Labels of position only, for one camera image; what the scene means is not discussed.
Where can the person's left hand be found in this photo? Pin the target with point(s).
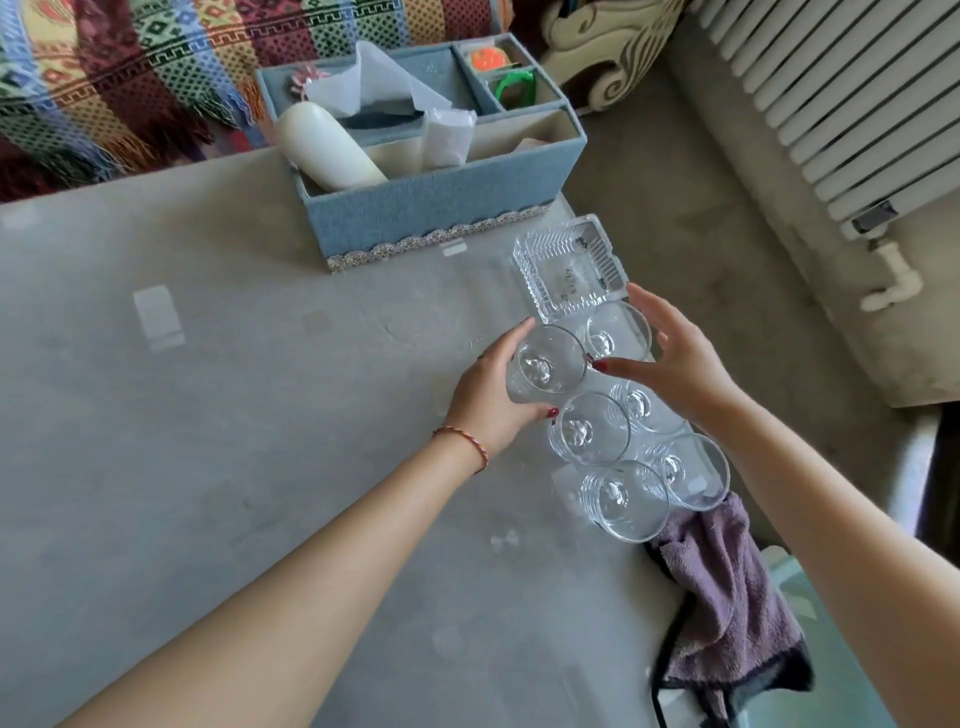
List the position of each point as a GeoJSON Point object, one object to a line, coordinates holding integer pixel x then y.
{"type": "Point", "coordinates": [487, 405]}

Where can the person's right hand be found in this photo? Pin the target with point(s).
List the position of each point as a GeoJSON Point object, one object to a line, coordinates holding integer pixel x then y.
{"type": "Point", "coordinates": [686, 367]}

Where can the clear glass cup red label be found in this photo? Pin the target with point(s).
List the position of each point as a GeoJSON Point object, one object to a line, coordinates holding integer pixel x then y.
{"type": "Point", "coordinates": [619, 330]}

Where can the clear glass ashtray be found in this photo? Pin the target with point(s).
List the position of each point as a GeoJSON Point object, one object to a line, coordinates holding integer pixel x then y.
{"type": "Point", "coordinates": [566, 266]}

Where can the blue fabric organizer box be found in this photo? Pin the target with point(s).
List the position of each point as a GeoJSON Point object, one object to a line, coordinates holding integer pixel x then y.
{"type": "Point", "coordinates": [450, 202]}

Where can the mauve cleaning cloth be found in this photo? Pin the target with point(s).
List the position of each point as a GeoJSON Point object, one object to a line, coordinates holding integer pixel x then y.
{"type": "Point", "coordinates": [720, 600]}

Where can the person's right forearm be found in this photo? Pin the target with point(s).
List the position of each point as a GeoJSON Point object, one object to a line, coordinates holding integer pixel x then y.
{"type": "Point", "coordinates": [847, 540]}

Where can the person's left forearm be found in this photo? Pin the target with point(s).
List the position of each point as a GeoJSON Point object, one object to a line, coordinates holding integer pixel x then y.
{"type": "Point", "coordinates": [285, 607]}

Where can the white radiator pipe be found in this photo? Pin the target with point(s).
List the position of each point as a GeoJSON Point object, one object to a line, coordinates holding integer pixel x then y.
{"type": "Point", "coordinates": [896, 281]}

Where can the white paper packet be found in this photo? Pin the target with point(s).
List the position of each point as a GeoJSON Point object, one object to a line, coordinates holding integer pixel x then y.
{"type": "Point", "coordinates": [448, 139]}

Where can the grey table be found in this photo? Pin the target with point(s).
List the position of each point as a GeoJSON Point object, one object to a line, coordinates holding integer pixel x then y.
{"type": "Point", "coordinates": [187, 412]}

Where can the white radiator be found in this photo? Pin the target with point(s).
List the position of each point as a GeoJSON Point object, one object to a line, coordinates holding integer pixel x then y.
{"type": "Point", "coordinates": [840, 90]}

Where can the brown sofa with cream carving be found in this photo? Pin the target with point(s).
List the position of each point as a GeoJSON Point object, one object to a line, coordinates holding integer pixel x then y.
{"type": "Point", "coordinates": [607, 52]}

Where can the white tissue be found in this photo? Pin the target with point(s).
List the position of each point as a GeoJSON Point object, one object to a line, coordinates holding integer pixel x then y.
{"type": "Point", "coordinates": [367, 79]}

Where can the pink fabric flower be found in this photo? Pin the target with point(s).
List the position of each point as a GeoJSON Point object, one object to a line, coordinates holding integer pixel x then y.
{"type": "Point", "coordinates": [304, 79]}

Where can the colourful striped woven sofa throw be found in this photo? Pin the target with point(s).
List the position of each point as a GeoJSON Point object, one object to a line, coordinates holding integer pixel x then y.
{"type": "Point", "coordinates": [150, 82]}

